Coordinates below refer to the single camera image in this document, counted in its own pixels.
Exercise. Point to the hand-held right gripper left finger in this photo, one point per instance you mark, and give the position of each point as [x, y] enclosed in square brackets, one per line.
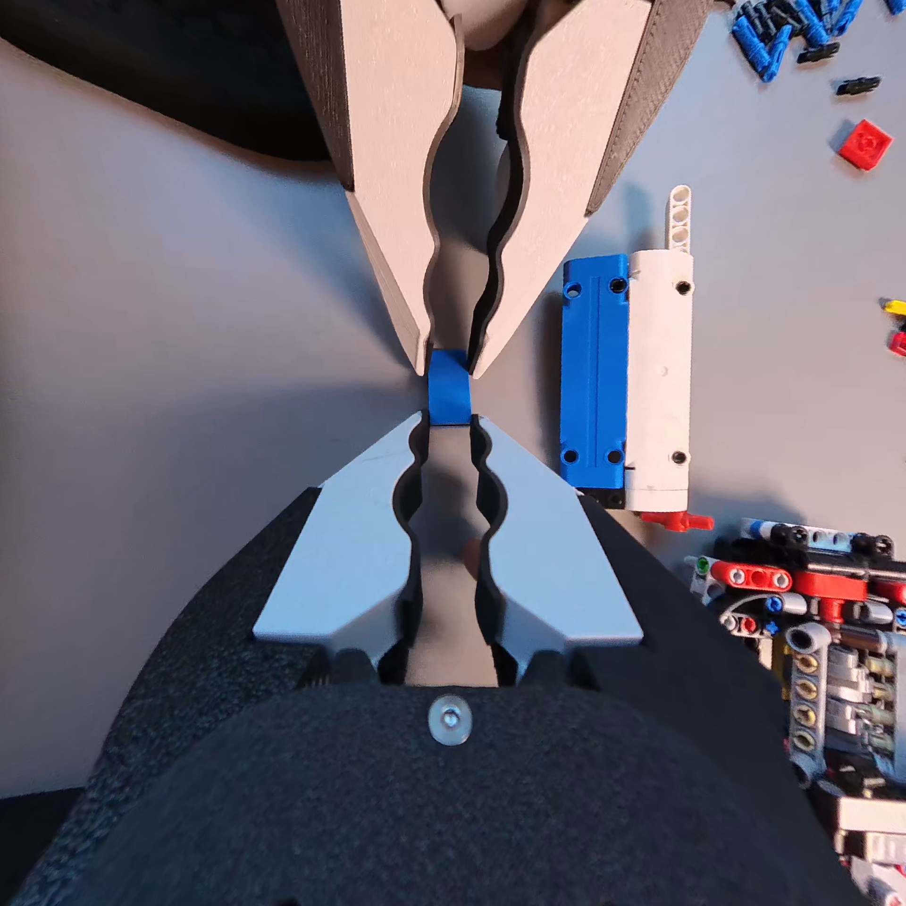
[333, 566]

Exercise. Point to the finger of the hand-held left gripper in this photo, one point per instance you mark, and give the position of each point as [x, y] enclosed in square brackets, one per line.
[389, 106]
[587, 106]

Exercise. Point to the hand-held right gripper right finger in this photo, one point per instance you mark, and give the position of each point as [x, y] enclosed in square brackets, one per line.
[559, 573]

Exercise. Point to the small blue lego piece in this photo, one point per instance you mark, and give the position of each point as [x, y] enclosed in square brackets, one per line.
[448, 396]

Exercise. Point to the blue white lego panel assembly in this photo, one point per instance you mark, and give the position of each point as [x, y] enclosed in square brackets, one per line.
[594, 368]

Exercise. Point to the single black lego pin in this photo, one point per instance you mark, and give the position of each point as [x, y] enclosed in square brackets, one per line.
[858, 85]

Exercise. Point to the partly built lego car chassis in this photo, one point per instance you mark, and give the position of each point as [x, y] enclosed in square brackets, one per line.
[828, 637]

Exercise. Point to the red square lego piece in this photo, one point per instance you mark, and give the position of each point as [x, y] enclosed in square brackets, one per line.
[861, 144]

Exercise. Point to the scattered small lego pieces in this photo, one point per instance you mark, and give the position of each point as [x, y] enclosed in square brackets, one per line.
[897, 342]

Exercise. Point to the pile of blue black pins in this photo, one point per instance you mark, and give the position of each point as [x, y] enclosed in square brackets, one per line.
[771, 28]

